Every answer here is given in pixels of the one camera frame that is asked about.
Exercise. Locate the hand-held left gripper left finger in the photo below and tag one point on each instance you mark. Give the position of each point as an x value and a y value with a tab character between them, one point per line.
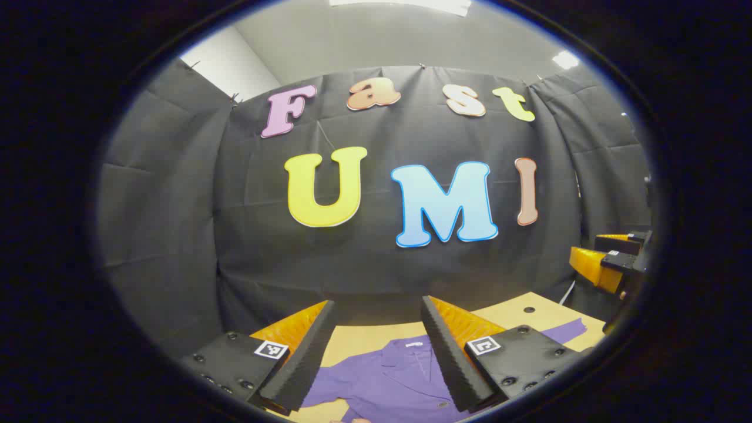
305	364

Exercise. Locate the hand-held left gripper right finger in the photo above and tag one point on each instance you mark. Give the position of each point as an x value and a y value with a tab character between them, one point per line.
449	364

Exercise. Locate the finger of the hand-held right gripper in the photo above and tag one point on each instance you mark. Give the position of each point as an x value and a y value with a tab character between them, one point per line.
617	244
625	262

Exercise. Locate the purple button shirt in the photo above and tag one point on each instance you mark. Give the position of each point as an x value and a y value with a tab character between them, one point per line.
388	382

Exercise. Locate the ceiling light panel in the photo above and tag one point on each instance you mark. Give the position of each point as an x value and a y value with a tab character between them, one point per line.
405	4
565	60

